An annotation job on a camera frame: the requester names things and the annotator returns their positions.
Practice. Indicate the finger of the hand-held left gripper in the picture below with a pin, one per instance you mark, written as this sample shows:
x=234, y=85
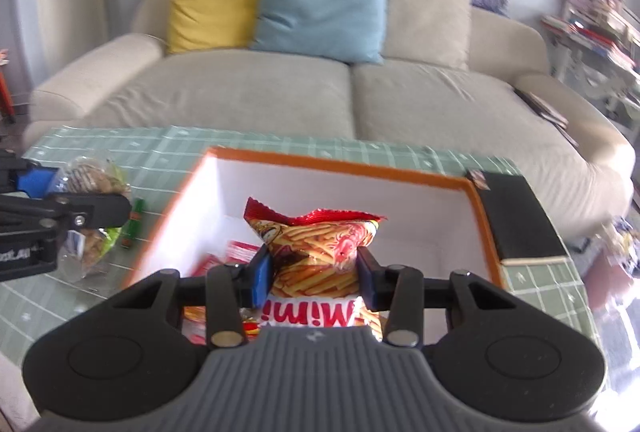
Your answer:
x=95, y=209
x=35, y=179

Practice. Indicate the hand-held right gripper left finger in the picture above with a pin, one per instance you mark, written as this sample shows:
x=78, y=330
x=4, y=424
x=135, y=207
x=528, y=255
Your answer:
x=261, y=277

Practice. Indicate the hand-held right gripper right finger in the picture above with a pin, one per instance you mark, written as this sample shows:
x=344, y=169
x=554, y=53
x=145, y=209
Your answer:
x=366, y=282

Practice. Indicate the clear packet with green edge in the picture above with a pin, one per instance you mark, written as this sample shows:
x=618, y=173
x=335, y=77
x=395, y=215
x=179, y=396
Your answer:
x=90, y=182

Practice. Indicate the red snack packet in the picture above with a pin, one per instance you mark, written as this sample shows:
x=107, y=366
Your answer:
x=235, y=257

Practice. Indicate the green stick snack packet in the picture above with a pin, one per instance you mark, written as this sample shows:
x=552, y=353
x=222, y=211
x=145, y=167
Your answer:
x=134, y=224

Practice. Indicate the red yellow snack stick bag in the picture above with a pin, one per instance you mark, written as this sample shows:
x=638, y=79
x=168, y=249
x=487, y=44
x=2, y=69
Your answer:
x=310, y=252

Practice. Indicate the orange cardboard box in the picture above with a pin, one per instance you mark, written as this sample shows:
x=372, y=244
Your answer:
x=325, y=192

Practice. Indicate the green checked tablecloth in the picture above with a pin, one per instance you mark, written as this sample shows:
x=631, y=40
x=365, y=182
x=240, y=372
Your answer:
x=30, y=307

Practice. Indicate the black notebook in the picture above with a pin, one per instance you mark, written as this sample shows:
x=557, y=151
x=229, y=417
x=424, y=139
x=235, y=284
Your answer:
x=520, y=217

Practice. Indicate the beige sofa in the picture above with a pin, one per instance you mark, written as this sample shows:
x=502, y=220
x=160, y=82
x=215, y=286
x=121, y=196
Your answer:
x=225, y=97

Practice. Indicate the dark book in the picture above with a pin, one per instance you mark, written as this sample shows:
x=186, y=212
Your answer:
x=545, y=112

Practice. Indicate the beige pillow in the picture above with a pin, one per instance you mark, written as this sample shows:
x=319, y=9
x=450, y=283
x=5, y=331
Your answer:
x=430, y=12

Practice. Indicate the light blue pillow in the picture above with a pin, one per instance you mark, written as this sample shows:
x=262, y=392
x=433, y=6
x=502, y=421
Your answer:
x=320, y=2

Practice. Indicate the white shelf with books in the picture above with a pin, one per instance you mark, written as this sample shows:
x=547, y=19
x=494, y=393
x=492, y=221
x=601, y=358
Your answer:
x=600, y=77

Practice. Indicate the stack of books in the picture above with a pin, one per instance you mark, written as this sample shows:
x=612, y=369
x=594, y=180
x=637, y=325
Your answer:
x=585, y=37

